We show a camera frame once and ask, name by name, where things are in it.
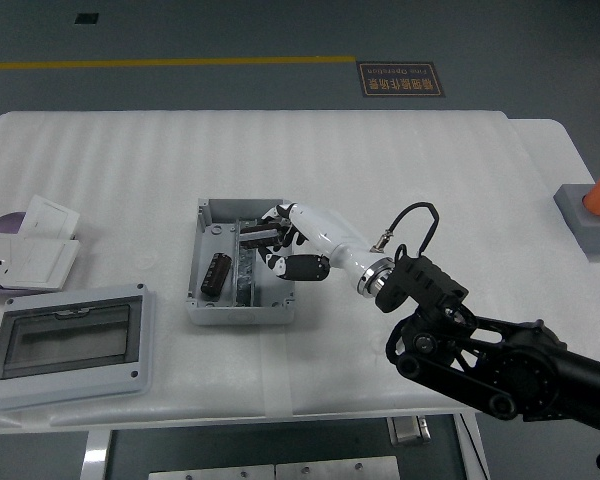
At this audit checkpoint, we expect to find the white foam mat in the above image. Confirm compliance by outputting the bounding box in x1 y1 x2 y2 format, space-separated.
0 109 529 429

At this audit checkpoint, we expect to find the grey lid with clear window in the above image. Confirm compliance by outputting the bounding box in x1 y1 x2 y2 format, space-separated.
0 283 157 412

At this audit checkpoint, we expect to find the black floor sign orange text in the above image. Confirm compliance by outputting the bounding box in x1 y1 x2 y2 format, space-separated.
355 61 446 99

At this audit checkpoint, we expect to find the grey open junction box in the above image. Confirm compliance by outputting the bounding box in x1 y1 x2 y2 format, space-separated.
185 197 300 326

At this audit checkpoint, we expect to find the grey metal bracket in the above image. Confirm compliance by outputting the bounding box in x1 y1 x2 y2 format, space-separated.
387 416 432 446

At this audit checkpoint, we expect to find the metal mounting rail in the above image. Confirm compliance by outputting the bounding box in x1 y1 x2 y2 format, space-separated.
232 218 259 307

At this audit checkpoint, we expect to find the white table leg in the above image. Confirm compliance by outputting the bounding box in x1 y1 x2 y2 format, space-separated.
453 413 492 480
81 428 114 480

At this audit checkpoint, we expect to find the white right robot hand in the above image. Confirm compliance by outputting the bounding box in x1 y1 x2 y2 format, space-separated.
259 201 381 296

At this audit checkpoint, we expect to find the white switch panel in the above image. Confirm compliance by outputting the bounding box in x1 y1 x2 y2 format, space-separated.
0 238 82 293
18 194 81 240

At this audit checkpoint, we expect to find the purple disc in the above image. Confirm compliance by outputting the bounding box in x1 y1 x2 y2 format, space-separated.
0 212 30 236

